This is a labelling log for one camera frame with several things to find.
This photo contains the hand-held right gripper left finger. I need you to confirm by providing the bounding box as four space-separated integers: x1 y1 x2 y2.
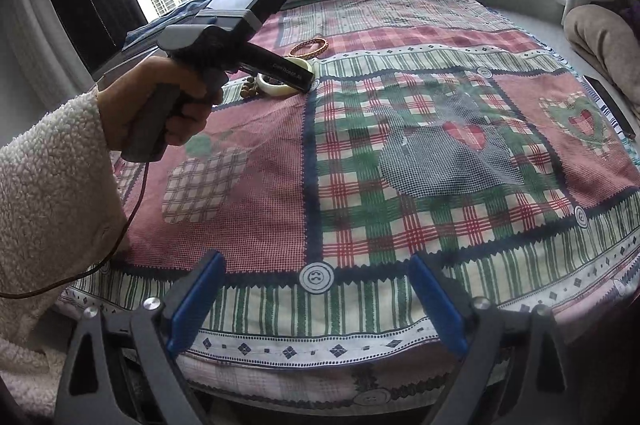
52 250 228 425

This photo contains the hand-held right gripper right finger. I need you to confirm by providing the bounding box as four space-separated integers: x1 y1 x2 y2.
407 253 587 425

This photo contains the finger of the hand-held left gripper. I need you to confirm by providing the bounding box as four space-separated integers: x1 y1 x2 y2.
238 43 317 95

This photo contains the pale green jade bangle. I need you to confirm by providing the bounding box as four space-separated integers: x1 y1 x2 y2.
256 58 317 98

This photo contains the person's left forearm fleece sleeve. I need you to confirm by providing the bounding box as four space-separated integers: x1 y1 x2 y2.
0 86 133 421

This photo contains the person's left hand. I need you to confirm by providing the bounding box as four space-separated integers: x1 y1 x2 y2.
96 54 225 154

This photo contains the gold bangle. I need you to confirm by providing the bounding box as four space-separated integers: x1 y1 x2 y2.
288 36 329 59

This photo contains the plaid patchwork blanket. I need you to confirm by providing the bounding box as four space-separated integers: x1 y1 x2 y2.
55 0 640 406

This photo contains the black flat device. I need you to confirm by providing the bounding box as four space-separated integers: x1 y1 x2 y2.
582 75 632 138

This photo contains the beige cushion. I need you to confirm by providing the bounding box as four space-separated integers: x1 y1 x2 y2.
564 4 640 93

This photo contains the brown cable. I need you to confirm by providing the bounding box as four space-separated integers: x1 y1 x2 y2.
0 159 148 298

